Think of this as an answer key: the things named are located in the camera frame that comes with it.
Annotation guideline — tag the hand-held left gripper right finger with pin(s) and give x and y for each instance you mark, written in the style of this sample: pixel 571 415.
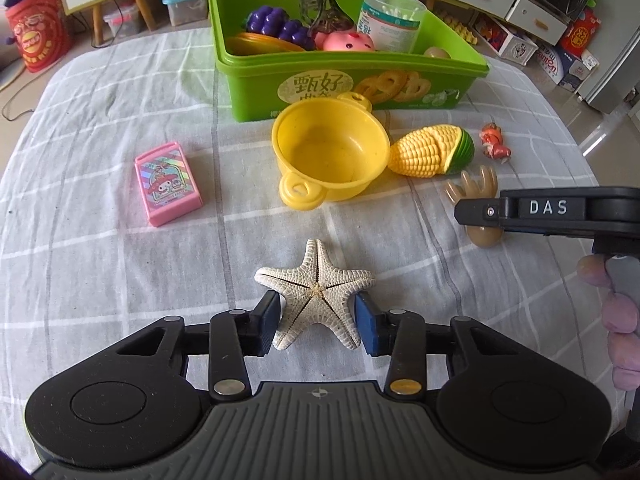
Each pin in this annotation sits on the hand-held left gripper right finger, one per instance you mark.
pixel 367 325

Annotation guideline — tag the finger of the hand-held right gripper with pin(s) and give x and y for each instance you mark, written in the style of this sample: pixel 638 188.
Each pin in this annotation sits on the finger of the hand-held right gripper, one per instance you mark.
pixel 477 212

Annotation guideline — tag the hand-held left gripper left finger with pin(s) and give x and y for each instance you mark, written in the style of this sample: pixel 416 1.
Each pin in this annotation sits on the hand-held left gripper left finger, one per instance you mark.
pixel 267 317

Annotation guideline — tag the white starfish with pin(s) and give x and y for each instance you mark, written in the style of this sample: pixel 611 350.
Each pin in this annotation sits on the white starfish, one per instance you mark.
pixel 315 285

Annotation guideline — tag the clear cotton swab container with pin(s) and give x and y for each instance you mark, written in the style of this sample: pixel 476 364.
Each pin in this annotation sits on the clear cotton swab container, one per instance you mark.
pixel 385 25

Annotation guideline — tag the green plastic storage box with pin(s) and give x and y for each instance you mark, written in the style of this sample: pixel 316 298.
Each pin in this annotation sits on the green plastic storage box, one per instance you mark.
pixel 260 90

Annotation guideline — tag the orange toy plate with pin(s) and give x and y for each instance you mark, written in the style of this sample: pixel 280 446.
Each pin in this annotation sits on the orange toy plate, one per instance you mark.
pixel 250 42

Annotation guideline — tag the purple toy grapes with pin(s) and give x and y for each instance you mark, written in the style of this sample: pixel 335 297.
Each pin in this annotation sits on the purple toy grapes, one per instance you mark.
pixel 272 22

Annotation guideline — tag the person's right hand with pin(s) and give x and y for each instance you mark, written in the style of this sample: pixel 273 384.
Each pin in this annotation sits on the person's right hand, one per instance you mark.
pixel 622 315

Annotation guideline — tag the red wind-up crab toy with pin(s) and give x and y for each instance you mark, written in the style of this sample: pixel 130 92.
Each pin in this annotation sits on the red wind-up crab toy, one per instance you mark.
pixel 492 142

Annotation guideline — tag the toy corn cob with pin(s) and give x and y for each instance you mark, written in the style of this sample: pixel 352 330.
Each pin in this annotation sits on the toy corn cob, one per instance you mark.
pixel 425 152

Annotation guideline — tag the blue and white carton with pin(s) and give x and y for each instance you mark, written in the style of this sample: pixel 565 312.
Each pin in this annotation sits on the blue and white carton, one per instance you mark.
pixel 570 67

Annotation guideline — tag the grey metal cabinet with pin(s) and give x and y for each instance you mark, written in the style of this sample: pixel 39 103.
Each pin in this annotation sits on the grey metal cabinet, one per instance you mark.
pixel 612 50

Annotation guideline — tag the yellow toy pot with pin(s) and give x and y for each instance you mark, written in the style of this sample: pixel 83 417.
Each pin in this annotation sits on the yellow toy pot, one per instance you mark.
pixel 325 150

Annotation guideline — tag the pink cartoon card box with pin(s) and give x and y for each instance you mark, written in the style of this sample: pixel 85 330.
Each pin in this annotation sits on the pink cartoon card box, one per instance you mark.
pixel 167 185

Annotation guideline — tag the white box with red print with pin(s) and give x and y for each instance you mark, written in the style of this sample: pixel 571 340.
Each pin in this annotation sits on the white box with red print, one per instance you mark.
pixel 507 42

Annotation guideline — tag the grey checked blanket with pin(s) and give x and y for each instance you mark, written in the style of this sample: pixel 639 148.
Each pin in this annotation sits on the grey checked blanket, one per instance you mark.
pixel 100 260

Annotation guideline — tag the red gift box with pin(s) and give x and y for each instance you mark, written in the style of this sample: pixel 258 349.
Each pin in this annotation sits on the red gift box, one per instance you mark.
pixel 582 32

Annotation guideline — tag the yellow egg tray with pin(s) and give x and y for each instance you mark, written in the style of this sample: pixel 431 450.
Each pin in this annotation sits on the yellow egg tray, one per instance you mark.
pixel 462 27

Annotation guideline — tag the blue lidded storage boxes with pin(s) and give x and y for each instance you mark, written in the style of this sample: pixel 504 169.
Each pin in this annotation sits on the blue lidded storage boxes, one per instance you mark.
pixel 185 7

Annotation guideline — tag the small clear storage box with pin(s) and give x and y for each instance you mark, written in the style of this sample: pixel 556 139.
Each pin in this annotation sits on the small clear storage box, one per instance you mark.
pixel 122 20

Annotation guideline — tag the red gift bag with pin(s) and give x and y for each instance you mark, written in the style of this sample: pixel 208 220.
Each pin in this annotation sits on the red gift bag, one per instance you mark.
pixel 37 30

